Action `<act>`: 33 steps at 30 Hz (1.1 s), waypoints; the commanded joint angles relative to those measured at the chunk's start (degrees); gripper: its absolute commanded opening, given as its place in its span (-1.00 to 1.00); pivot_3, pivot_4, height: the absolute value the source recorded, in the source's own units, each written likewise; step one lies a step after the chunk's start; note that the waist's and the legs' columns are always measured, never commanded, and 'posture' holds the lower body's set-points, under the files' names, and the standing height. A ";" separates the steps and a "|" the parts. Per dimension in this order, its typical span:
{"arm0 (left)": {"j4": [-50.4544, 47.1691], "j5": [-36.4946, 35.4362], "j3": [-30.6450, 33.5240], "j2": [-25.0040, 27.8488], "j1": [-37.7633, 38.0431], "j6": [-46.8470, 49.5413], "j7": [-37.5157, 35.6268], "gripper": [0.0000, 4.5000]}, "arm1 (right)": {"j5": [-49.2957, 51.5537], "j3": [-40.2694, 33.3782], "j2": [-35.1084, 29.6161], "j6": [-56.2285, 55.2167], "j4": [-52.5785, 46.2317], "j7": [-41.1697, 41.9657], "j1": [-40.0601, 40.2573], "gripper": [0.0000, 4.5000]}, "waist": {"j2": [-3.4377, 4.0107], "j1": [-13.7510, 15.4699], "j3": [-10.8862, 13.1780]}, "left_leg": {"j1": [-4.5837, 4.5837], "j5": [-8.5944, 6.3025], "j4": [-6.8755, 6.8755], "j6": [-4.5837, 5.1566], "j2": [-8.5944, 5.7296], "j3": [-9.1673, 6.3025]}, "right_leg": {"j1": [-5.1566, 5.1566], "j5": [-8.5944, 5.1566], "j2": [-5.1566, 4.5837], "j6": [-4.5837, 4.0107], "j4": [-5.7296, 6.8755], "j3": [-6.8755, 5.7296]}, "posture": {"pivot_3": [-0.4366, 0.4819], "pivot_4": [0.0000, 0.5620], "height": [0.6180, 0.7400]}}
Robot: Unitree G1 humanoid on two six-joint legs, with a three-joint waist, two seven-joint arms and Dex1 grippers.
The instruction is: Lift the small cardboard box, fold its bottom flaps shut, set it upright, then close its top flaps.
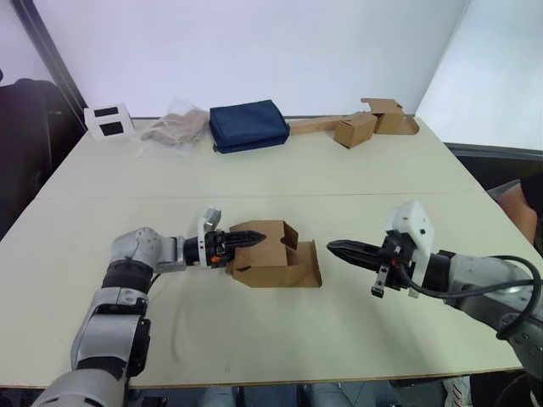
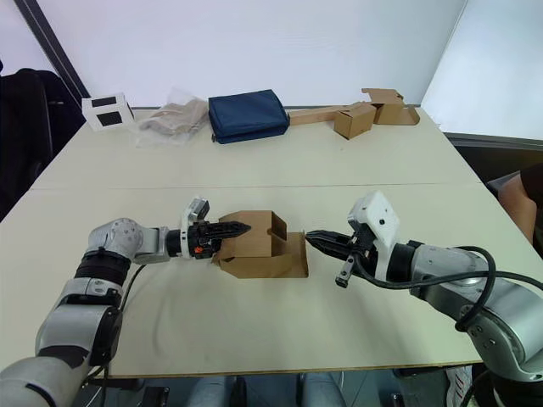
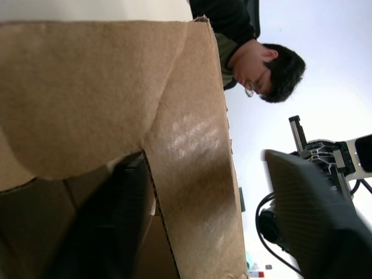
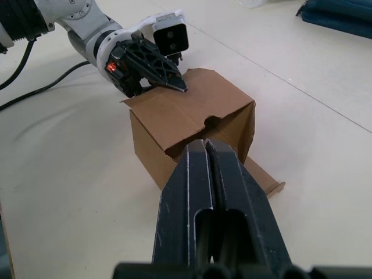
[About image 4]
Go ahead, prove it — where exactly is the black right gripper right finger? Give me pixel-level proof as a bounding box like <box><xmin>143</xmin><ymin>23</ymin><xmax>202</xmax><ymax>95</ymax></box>
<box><xmin>205</xmin><ymin>137</ymin><xmax>293</xmax><ymax>267</ymax></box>

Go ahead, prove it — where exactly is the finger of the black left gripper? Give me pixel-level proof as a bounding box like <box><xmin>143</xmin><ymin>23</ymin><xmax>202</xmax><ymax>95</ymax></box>
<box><xmin>149</xmin><ymin>78</ymin><xmax>188</xmax><ymax>94</ymax></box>
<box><xmin>127</xmin><ymin>34</ymin><xmax>184</xmax><ymax>85</ymax></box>

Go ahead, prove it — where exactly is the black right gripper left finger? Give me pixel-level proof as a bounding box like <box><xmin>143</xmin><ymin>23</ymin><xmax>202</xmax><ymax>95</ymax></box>
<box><xmin>151</xmin><ymin>139</ymin><xmax>216</xmax><ymax>264</ymax></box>

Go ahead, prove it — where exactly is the brown cardboard box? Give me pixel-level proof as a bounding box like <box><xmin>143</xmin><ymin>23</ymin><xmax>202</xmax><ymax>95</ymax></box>
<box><xmin>120</xmin><ymin>67</ymin><xmax>287</xmax><ymax>202</ymax></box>

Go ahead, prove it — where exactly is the folded navy blue cloth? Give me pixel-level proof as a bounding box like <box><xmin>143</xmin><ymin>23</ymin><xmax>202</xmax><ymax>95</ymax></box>
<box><xmin>295</xmin><ymin>0</ymin><xmax>372</xmax><ymax>41</ymax></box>

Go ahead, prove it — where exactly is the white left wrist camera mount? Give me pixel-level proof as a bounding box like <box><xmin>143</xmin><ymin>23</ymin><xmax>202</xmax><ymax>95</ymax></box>
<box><xmin>96</xmin><ymin>8</ymin><xmax>190</xmax><ymax>85</ymax></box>

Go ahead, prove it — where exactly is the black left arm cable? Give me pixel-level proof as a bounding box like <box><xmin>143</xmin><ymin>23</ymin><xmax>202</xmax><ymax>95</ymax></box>
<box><xmin>0</xmin><ymin>37</ymin><xmax>94</xmax><ymax>112</ymax></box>

